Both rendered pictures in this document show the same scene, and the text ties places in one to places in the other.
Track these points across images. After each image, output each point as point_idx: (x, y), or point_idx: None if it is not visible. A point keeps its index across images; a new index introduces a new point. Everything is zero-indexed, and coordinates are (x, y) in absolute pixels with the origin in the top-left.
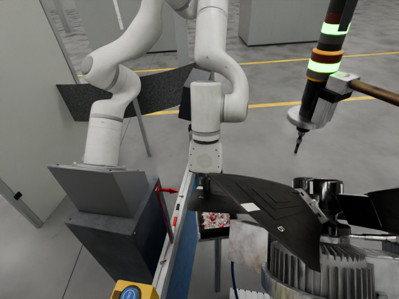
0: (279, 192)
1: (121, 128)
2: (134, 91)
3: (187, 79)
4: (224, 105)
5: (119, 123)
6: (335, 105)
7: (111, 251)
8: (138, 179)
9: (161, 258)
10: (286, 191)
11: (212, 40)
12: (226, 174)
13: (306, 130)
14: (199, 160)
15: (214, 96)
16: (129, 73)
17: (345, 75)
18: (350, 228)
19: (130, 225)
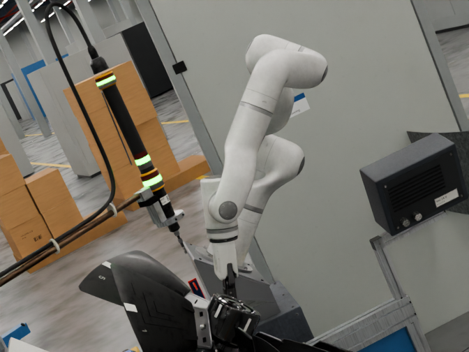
0: (158, 279)
1: (250, 218)
2: (278, 173)
3: (385, 156)
4: (209, 203)
5: (246, 210)
6: (154, 210)
7: None
8: (249, 289)
9: None
10: (168, 284)
11: (229, 135)
12: (146, 255)
13: (169, 229)
14: (214, 260)
15: (206, 193)
16: (275, 150)
17: (139, 190)
18: (202, 349)
19: None
